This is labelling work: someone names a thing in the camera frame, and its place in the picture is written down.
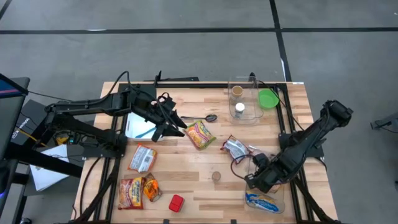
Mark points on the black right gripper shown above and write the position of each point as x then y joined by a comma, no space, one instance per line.
264,180

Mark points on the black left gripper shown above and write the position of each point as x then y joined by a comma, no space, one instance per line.
155,107

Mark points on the teal plastic spoon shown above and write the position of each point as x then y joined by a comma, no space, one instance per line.
146,133

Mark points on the pink green ramen packet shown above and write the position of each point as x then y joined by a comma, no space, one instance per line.
200,135

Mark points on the metal spoon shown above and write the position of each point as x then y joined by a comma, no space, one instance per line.
211,118

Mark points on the silver red snack packet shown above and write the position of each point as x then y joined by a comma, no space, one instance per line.
235,148

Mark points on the orange snack packet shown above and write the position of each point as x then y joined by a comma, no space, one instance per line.
151,188

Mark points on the white-lid glass jar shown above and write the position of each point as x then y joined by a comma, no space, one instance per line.
239,107

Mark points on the brown-lid mustard jar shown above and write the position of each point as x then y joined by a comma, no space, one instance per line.
237,91

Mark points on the red maruchan ramen packet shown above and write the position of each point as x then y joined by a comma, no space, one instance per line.
130,193

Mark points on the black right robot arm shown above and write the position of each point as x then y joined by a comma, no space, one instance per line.
311,133

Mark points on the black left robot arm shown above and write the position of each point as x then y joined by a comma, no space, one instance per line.
93,105

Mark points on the blue white food packet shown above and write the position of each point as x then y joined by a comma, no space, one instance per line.
262,202

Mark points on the large clear plastic bin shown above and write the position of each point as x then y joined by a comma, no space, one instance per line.
281,202

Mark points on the white plastic bin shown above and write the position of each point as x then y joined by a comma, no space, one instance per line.
136,124

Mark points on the white orange ramen packet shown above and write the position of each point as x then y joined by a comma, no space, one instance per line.
142,158

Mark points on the small cork-lid glass jar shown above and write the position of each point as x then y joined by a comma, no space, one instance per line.
216,176

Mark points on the patterned red-lid spice tin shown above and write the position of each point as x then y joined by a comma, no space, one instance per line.
176,203

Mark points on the green plastic bowl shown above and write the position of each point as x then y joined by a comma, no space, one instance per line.
268,99

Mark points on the black support beam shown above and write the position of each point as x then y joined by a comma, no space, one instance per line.
46,161

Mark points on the white paper sheets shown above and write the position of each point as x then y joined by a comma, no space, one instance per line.
46,177

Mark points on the black computer case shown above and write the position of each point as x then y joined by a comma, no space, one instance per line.
28,121

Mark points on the black monitor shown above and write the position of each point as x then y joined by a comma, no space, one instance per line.
12,124

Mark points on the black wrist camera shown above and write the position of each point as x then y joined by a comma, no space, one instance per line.
261,160

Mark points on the black aluminium table frame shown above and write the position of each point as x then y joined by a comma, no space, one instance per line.
202,85

